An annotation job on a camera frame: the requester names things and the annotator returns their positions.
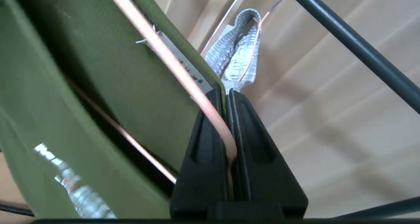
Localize pale grey shorts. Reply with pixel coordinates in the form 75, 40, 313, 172
205, 9, 263, 93

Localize beige curtain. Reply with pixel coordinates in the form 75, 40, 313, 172
0, 0, 420, 218

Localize black cable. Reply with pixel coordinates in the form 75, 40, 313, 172
0, 202, 35, 217

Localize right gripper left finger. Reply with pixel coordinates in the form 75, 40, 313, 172
169, 87, 232, 220

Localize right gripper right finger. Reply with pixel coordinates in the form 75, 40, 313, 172
228, 88, 309, 220

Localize black clothes rack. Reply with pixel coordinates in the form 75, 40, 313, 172
282, 0, 420, 220

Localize green garment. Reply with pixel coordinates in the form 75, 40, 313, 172
0, 0, 228, 220

